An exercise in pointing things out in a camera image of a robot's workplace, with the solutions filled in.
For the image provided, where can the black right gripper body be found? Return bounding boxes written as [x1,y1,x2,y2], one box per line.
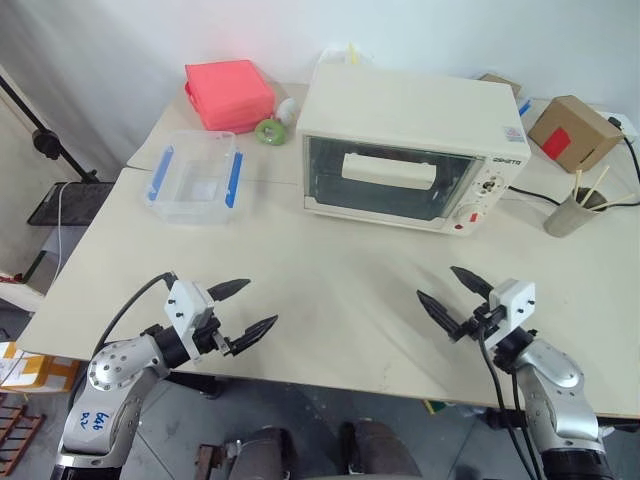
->
[449,303,504,344]

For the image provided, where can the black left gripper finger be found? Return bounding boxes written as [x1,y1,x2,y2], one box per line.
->
[207,278,251,302]
[228,314,279,357]

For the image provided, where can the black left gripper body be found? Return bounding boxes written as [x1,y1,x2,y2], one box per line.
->
[192,312,236,357]

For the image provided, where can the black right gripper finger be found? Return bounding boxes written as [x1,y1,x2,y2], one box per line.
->
[416,290,464,344]
[450,265,494,304]

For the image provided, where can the cream toaster oven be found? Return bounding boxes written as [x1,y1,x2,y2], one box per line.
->
[295,62,532,237]

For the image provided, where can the clear container with blue clips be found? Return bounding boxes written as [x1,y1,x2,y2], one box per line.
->
[143,129,245,227]

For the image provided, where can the grey cup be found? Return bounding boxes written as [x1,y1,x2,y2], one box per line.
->
[543,192,604,239]

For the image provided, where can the dark rounded shape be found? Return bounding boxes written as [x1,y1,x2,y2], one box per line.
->
[224,425,296,480]
[339,419,422,480]

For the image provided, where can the green round toy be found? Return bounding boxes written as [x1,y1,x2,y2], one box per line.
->
[254,117,289,147]

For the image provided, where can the yellow cardboard boxes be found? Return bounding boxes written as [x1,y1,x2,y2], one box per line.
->
[0,342,82,394]

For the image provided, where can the black mesh tray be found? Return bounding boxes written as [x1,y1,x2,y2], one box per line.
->
[27,180,117,227]

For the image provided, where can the cardboard box with red label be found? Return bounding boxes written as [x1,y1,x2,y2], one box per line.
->
[527,94,625,174]

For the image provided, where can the red square box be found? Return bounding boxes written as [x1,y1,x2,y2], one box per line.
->
[183,59,276,135]

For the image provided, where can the small flat cardboard box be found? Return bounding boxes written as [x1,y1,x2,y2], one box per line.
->
[477,73,523,99]

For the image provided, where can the red-brown slatted rack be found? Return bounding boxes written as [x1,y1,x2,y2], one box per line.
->
[0,399,47,476]

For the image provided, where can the black tripod stand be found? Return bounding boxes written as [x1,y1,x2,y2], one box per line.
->
[0,74,101,184]

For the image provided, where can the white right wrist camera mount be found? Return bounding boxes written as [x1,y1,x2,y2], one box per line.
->
[487,279,536,349]

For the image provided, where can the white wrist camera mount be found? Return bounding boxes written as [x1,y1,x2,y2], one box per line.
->
[487,279,536,349]
[164,279,217,360]

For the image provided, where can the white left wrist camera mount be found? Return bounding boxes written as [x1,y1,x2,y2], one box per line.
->
[164,279,217,360]

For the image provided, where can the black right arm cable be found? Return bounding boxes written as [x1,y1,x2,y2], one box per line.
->
[477,334,547,480]

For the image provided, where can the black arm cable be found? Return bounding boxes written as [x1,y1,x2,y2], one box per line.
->
[67,272,180,416]
[477,334,547,480]

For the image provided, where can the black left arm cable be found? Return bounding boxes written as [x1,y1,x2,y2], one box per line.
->
[67,272,180,416]

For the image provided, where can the black power cable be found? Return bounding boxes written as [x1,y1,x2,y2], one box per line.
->
[507,132,640,207]

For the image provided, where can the glass oven door with handle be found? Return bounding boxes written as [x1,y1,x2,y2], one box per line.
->
[302,133,489,224]

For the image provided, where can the thin white cable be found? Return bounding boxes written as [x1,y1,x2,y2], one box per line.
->
[52,182,76,281]

